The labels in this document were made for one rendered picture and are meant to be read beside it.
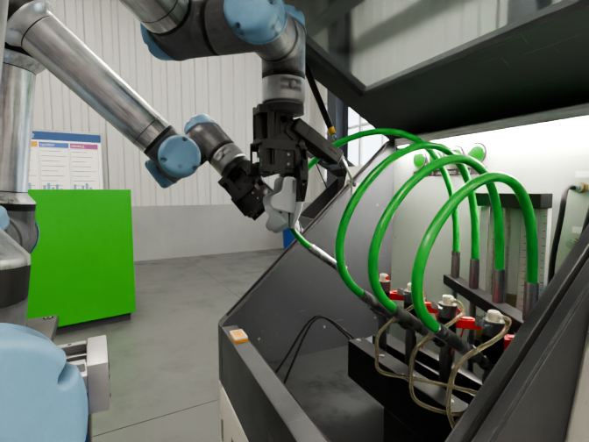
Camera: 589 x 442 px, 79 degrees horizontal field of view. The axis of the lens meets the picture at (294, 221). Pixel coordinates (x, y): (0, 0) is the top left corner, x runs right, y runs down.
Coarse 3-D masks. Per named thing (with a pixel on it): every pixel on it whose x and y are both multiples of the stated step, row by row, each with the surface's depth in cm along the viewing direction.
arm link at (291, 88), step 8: (264, 80) 59; (272, 80) 58; (280, 80) 58; (288, 80) 58; (296, 80) 59; (304, 80) 60; (264, 88) 59; (272, 88) 58; (280, 88) 58; (288, 88) 58; (296, 88) 59; (304, 88) 61; (264, 96) 60; (272, 96) 58; (280, 96) 58; (288, 96) 58; (296, 96) 59; (304, 96) 61
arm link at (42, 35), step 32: (32, 0) 55; (32, 32) 56; (64, 32) 58; (64, 64) 58; (96, 64) 60; (96, 96) 61; (128, 96) 62; (128, 128) 63; (160, 128) 65; (160, 160) 64; (192, 160) 65
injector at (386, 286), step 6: (384, 282) 70; (390, 282) 71; (384, 288) 70; (390, 288) 71; (378, 312) 71; (378, 318) 72; (384, 318) 71; (378, 324) 72; (378, 330) 72; (384, 330) 71; (384, 336) 72; (384, 342) 72; (384, 348) 72
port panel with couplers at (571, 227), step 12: (576, 156) 64; (588, 156) 62; (576, 168) 64; (588, 168) 62; (576, 180) 64; (588, 180) 62; (576, 192) 62; (588, 192) 62; (576, 204) 64; (588, 204) 63; (576, 216) 64; (576, 228) 64; (564, 240) 66; (576, 240) 63; (564, 252) 66
